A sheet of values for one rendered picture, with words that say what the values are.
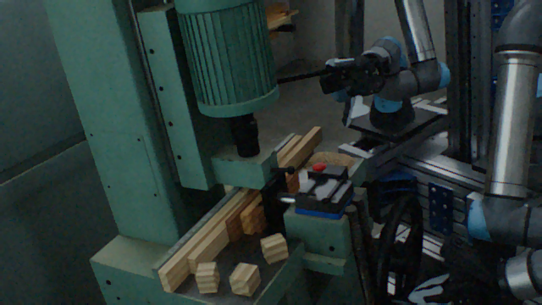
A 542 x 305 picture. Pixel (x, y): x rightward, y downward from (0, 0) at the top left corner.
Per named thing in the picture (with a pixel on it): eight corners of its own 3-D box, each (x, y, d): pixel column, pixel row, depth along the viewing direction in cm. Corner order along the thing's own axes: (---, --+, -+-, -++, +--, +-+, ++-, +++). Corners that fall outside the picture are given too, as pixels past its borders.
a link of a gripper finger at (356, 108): (363, 124, 120) (368, 89, 124) (340, 126, 124) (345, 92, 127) (368, 131, 123) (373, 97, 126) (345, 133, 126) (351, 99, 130)
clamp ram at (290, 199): (296, 230, 117) (290, 194, 113) (266, 224, 121) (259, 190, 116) (314, 207, 124) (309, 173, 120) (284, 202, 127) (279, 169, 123)
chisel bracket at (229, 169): (267, 196, 122) (261, 163, 118) (216, 189, 129) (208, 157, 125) (282, 180, 128) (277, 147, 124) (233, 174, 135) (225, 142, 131)
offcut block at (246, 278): (251, 296, 101) (246, 280, 99) (232, 293, 103) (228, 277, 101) (261, 280, 104) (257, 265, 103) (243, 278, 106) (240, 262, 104)
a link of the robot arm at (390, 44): (405, 63, 146) (403, 33, 143) (393, 77, 138) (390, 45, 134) (378, 63, 150) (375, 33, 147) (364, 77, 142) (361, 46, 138)
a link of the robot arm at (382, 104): (418, 107, 147) (417, 68, 142) (382, 117, 145) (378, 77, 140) (405, 98, 154) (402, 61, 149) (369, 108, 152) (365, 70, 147)
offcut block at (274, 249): (269, 264, 109) (265, 247, 107) (263, 256, 111) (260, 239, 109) (289, 257, 110) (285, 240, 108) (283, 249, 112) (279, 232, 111)
